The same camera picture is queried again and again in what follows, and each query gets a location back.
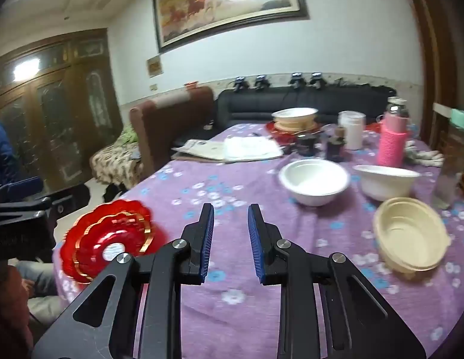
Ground white plastic jar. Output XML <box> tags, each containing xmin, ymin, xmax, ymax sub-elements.
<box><xmin>338</xmin><ymin>110</ymin><xmax>366</xmax><ymax>151</ymax></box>

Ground white work gloves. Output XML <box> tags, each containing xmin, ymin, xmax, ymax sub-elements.
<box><xmin>405</xmin><ymin>149</ymin><xmax>444</xmax><ymax>168</ymax></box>

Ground stacked bowls on red plate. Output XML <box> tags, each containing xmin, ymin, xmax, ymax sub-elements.
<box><xmin>265</xmin><ymin>107</ymin><xmax>321</xmax><ymax>145</ymax></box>

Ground small dark glass jar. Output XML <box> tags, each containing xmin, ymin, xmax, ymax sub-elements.
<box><xmin>295</xmin><ymin>133</ymin><xmax>319</xmax><ymax>157</ymax></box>

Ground open white booklet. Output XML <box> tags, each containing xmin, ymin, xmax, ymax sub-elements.
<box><xmin>173</xmin><ymin>136</ymin><xmax>283</xmax><ymax>163</ymax></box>

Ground small framed wall picture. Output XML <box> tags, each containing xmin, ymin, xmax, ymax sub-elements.
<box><xmin>146</xmin><ymin>55</ymin><xmax>163</xmax><ymax>78</ymax></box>

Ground patterned blanket couch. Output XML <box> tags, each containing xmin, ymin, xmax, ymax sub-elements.
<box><xmin>90</xmin><ymin>124</ymin><xmax>143</xmax><ymax>190</ymax></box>

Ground clear water bottle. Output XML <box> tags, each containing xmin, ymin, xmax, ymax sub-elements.
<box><xmin>432</xmin><ymin>109</ymin><xmax>464</xmax><ymax>210</ymax></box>

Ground brown armchair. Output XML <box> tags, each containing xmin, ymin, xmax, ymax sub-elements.
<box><xmin>129</xmin><ymin>86</ymin><xmax>214</xmax><ymax>178</ymax></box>

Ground beige oval plastic bowl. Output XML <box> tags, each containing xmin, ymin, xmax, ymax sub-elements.
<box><xmin>373</xmin><ymin>197</ymin><xmax>451</xmax><ymax>274</ymax></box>

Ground pink knitted sleeve thermos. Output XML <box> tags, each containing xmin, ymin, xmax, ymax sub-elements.
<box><xmin>377</xmin><ymin>96</ymin><xmax>409</xmax><ymax>168</ymax></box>

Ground dark wooden cabinet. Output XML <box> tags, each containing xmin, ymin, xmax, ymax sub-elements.
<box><xmin>0</xmin><ymin>28</ymin><xmax>123</xmax><ymax>192</ymax></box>

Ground red scalloped plate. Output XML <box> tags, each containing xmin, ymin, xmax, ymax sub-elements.
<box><xmin>59</xmin><ymin>199</ymin><xmax>168</xmax><ymax>285</ymax></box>

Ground person in blue jacket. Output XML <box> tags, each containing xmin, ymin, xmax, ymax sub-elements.
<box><xmin>0</xmin><ymin>118</ymin><xmax>65</xmax><ymax>359</ymax></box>

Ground black leather sofa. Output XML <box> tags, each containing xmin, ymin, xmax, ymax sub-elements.
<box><xmin>214</xmin><ymin>84</ymin><xmax>397</xmax><ymax>130</ymax></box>

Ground purple floral tablecloth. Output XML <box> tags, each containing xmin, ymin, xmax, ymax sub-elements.
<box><xmin>52</xmin><ymin>121</ymin><xmax>464</xmax><ymax>359</ymax></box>

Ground white foam bowl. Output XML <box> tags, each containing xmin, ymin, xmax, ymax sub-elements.
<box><xmin>278</xmin><ymin>159</ymin><xmax>350</xmax><ymax>208</ymax></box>
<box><xmin>354</xmin><ymin>165</ymin><xmax>421</xmax><ymax>202</ymax></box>

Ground framed horse painting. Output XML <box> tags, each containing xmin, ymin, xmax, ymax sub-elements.
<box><xmin>152</xmin><ymin>0</ymin><xmax>308</xmax><ymax>53</ymax></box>

